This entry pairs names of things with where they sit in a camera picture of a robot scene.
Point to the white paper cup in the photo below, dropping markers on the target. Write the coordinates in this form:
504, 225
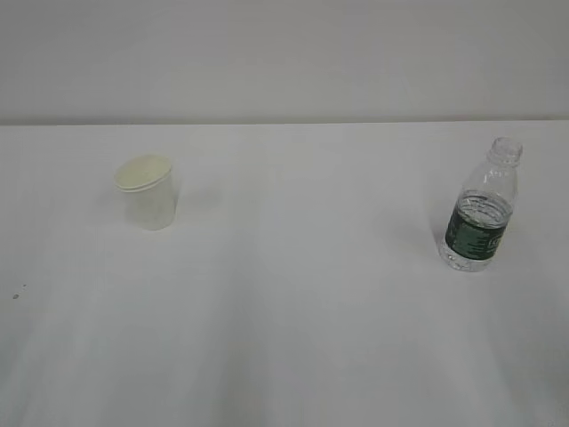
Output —
148, 191

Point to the clear water bottle green label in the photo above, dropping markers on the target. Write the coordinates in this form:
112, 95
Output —
483, 209

